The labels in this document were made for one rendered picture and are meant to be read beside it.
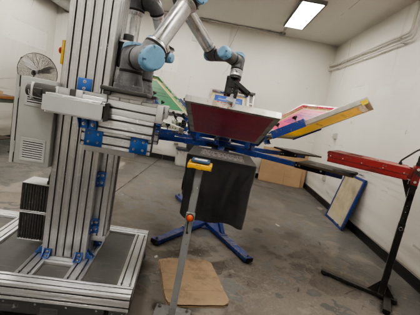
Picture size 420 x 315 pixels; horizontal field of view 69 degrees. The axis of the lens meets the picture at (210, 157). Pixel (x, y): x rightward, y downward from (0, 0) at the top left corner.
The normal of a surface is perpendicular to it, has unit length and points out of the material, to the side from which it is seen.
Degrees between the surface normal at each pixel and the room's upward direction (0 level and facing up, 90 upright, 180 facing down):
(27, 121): 90
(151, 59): 97
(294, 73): 90
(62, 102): 90
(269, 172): 78
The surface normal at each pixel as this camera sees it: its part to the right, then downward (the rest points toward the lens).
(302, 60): -0.04, 0.14
